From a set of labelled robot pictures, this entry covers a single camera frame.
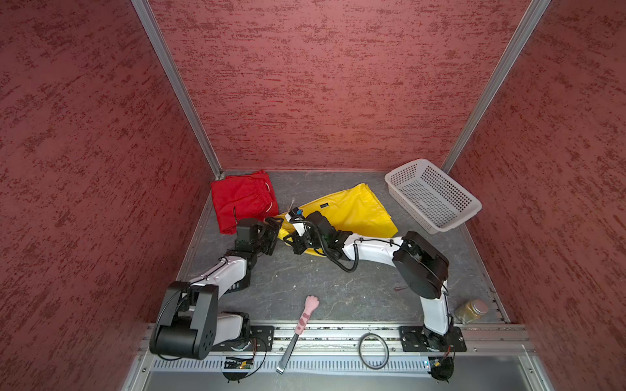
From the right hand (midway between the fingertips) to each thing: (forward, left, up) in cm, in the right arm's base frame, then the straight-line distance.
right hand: (284, 243), depth 85 cm
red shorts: (+27, +21, -6) cm, 35 cm away
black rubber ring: (-33, -24, -9) cm, 42 cm away
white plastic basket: (+27, -66, -9) cm, 72 cm away
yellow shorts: (+19, -30, -8) cm, 36 cm away
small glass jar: (-24, -59, -4) cm, 63 cm away
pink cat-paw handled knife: (-19, -10, -7) cm, 22 cm away
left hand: (+6, +1, -1) cm, 6 cm away
